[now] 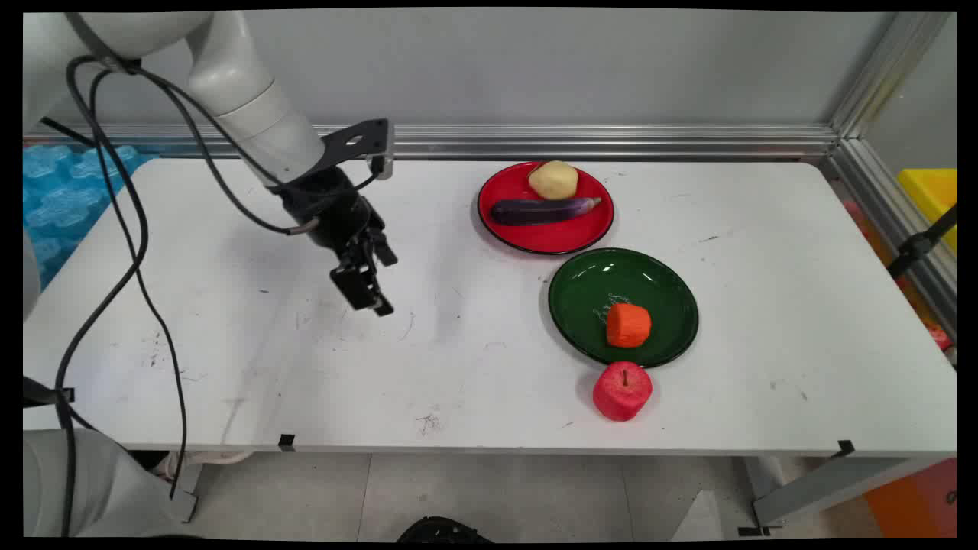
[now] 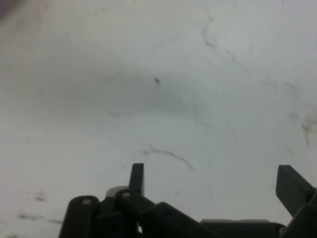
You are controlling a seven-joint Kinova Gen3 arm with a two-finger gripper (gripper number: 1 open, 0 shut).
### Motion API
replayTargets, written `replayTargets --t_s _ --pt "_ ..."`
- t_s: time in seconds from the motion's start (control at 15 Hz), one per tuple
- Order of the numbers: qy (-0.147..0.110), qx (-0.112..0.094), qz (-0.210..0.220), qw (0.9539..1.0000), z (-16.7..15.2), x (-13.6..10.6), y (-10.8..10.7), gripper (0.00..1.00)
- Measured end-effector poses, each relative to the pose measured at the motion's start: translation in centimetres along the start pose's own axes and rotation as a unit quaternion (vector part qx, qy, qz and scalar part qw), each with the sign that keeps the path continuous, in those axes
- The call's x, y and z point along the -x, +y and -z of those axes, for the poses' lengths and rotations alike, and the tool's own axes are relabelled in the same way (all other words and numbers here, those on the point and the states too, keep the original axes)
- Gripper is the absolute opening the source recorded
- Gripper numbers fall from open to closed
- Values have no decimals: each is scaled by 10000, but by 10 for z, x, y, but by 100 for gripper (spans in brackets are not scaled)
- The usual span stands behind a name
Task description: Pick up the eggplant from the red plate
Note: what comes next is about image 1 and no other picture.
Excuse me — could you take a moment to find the slanted aluminium frame rail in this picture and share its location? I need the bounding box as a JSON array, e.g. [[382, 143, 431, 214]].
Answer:
[[821, 137, 957, 341]]

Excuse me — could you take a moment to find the white cable under table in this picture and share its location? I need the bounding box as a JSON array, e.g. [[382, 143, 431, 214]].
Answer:
[[162, 451, 254, 480]]

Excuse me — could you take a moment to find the black round object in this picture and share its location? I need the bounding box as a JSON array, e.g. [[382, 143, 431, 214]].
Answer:
[[396, 516, 494, 545]]

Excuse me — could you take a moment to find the red round plate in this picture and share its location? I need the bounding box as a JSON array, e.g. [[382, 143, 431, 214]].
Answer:
[[477, 160, 616, 256]]

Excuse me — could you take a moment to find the upright aluminium frame post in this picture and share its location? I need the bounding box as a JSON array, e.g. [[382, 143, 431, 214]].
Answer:
[[829, 11, 953, 140]]

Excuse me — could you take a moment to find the black cable strap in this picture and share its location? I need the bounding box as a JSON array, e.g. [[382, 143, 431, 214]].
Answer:
[[65, 11, 144, 75]]

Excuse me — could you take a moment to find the thin black cable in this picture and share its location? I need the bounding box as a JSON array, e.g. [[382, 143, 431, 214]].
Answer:
[[88, 65, 383, 501]]

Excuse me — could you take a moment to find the orange carrot chunk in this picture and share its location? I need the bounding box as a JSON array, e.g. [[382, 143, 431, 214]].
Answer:
[[606, 302, 653, 349]]

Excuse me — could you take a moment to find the yellow potato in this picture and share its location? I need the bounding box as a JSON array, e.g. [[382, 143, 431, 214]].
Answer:
[[528, 160, 580, 201]]

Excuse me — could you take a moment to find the orange box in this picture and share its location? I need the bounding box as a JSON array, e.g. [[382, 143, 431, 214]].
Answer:
[[863, 458, 957, 539]]

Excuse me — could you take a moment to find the purple eggplant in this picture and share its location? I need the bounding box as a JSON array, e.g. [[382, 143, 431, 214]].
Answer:
[[490, 196, 603, 227]]

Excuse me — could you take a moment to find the thick black cable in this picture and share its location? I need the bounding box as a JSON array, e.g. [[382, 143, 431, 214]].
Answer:
[[52, 55, 318, 539]]

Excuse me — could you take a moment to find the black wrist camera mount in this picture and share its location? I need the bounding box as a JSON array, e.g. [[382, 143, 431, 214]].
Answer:
[[319, 118, 397, 182]]

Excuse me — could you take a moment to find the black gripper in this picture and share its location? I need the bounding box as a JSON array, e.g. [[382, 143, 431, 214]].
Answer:
[[269, 166, 399, 319]]

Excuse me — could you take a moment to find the red apple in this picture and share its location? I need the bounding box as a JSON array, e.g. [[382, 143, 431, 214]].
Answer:
[[592, 361, 654, 422]]

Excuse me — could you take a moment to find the green round plate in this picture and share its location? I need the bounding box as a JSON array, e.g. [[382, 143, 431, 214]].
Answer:
[[547, 247, 700, 370]]

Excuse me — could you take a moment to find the black strap with print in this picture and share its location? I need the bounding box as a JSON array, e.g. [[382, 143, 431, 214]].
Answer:
[[23, 377, 76, 407]]

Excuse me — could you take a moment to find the yellow plastic bin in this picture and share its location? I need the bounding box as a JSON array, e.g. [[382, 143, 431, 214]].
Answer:
[[896, 167, 957, 254]]

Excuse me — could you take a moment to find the black stand bar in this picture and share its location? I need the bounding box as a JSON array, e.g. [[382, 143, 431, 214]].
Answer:
[[886, 202, 957, 280]]

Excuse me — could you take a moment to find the horizontal aluminium frame rail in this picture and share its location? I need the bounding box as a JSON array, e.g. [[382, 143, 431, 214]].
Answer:
[[23, 124, 841, 162]]

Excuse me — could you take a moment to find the grey table leg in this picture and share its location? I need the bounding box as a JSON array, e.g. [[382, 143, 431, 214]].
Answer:
[[737, 456, 918, 537]]

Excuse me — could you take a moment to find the red item behind rail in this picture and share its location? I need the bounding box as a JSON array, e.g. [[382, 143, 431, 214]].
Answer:
[[843, 199, 954, 354]]

